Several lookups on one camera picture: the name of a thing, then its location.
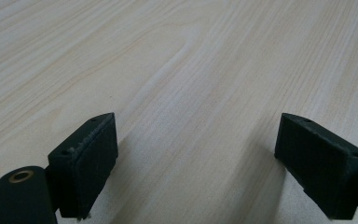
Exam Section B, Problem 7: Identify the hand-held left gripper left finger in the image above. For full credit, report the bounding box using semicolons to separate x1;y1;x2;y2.
47;112;119;220

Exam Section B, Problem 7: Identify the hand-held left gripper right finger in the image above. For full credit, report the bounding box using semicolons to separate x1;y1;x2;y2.
273;112;358;221

